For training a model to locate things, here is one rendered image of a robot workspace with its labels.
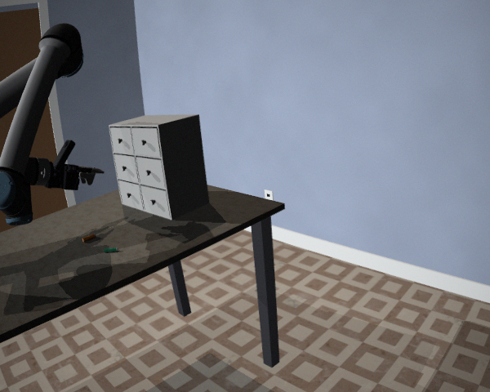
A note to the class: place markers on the grey chest of drawers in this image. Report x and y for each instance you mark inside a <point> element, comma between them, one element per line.
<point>181,150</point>

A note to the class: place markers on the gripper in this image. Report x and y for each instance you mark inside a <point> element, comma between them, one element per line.
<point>67,178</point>

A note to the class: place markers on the orange battery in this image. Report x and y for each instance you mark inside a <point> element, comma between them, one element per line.
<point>89,237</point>

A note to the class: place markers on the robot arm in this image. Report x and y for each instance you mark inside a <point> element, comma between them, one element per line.
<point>18,171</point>

